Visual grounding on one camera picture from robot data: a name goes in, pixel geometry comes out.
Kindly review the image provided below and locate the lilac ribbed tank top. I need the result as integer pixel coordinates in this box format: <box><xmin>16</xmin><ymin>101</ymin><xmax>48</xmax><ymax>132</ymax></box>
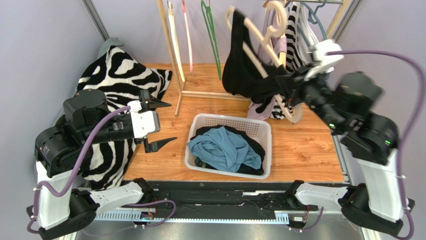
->
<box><xmin>246</xmin><ymin>6</ymin><xmax>289</xmax><ymax>121</ymax></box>

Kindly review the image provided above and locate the blue ribbed tank top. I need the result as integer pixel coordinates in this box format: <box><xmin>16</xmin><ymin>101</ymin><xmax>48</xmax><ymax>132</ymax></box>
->
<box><xmin>186</xmin><ymin>126</ymin><xmax>264</xmax><ymax>173</ymax></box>

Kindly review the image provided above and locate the cream plastic hanger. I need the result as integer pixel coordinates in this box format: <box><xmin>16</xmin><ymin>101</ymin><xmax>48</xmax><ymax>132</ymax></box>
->
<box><xmin>167</xmin><ymin>1</ymin><xmax>186</xmax><ymax>83</ymax></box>

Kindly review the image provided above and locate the pink hanger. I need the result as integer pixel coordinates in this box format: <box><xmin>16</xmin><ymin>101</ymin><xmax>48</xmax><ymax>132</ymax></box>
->
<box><xmin>181</xmin><ymin>0</ymin><xmax>194</xmax><ymax>76</ymax></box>

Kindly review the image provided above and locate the green hanger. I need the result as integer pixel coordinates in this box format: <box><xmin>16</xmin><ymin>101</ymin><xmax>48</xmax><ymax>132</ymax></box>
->
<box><xmin>200</xmin><ymin>0</ymin><xmax>222</xmax><ymax>81</ymax></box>

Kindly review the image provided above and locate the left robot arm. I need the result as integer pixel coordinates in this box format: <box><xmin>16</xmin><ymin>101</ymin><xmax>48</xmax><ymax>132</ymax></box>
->
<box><xmin>26</xmin><ymin>89</ymin><xmax>169</xmax><ymax>240</ymax></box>

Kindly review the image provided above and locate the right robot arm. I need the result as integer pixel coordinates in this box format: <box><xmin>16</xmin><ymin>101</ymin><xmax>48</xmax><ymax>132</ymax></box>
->
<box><xmin>276</xmin><ymin>67</ymin><xmax>404</xmax><ymax>236</ymax></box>

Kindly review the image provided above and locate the black white striped tank top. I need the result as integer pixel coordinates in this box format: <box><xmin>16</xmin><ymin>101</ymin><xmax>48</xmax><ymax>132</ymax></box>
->
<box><xmin>270</xmin><ymin>2</ymin><xmax>319</xmax><ymax>124</ymax></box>

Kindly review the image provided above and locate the wooden clothes rack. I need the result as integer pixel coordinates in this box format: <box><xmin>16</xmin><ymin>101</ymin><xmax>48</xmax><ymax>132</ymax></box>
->
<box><xmin>157</xmin><ymin>0</ymin><xmax>361</xmax><ymax>117</ymax></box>

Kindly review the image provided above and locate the zebra print blanket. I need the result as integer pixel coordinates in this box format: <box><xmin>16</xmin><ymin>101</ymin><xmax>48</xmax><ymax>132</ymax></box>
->
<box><xmin>76</xmin><ymin>46</ymin><xmax>173</xmax><ymax>191</ymax></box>

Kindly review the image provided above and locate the white perforated plastic basket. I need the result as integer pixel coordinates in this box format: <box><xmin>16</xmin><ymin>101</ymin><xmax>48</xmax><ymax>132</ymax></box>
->
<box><xmin>183</xmin><ymin>113</ymin><xmax>273</xmax><ymax>180</ymax></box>

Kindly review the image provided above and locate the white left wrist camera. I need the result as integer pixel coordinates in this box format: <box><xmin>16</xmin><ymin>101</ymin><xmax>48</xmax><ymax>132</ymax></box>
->
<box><xmin>127</xmin><ymin>100</ymin><xmax>161</xmax><ymax>139</ymax></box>

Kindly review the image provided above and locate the teal wire hanger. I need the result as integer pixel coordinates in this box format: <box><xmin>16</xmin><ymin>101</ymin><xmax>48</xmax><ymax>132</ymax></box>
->
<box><xmin>294</xmin><ymin>0</ymin><xmax>328</xmax><ymax>47</ymax></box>

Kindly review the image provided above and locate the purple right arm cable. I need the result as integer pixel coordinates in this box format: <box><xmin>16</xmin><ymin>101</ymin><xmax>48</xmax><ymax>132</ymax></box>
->
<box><xmin>326</xmin><ymin>49</ymin><xmax>426</xmax><ymax>240</ymax></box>

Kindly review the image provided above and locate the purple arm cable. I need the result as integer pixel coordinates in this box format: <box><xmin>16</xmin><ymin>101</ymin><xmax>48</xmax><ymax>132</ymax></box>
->
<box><xmin>326</xmin><ymin>49</ymin><xmax>426</xmax><ymax>240</ymax></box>
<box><xmin>26</xmin><ymin>105</ymin><xmax>131</xmax><ymax>235</ymax></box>

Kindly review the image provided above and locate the black mounting rail base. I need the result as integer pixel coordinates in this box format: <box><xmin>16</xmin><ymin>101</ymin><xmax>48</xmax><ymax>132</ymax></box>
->
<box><xmin>75</xmin><ymin>179</ymin><xmax>354</xmax><ymax>231</ymax></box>

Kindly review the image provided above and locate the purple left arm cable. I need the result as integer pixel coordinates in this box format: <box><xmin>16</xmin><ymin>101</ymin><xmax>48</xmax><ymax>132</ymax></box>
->
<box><xmin>26</xmin><ymin>105</ymin><xmax>131</xmax><ymax>235</ymax></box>

